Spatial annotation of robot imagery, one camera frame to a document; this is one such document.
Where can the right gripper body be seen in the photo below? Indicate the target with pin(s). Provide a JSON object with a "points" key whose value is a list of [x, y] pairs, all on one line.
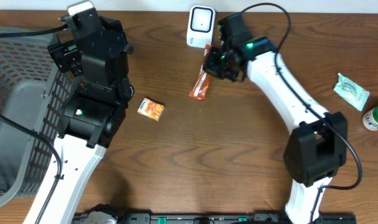
{"points": [[220, 63]]}

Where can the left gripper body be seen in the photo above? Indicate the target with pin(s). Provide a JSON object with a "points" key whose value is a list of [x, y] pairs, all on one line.
{"points": [[56, 50]]}

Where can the red orange candy bar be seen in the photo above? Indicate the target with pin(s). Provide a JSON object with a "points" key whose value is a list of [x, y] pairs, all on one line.
{"points": [[200, 89]]}

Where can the orange snack packet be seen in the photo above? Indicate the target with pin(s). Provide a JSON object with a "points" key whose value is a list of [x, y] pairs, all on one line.
{"points": [[151, 109]]}

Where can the teal wet wipes pack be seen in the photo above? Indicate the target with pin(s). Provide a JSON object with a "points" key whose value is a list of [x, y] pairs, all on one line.
{"points": [[350, 91]]}

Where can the green lid white jar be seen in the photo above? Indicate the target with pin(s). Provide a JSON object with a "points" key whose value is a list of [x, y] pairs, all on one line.
{"points": [[370, 119]]}

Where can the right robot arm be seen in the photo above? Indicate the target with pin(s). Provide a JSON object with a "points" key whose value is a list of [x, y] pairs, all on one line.
{"points": [[315, 149]]}

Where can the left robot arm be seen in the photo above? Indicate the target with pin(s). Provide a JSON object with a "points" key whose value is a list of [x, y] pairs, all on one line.
{"points": [[96, 107]]}

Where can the white barcode scanner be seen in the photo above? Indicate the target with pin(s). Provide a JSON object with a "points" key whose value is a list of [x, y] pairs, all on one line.
{"points": [[200, 26]]}

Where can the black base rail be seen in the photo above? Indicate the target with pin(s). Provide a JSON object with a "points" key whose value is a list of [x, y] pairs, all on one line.
{"points": [[103, 214]]}

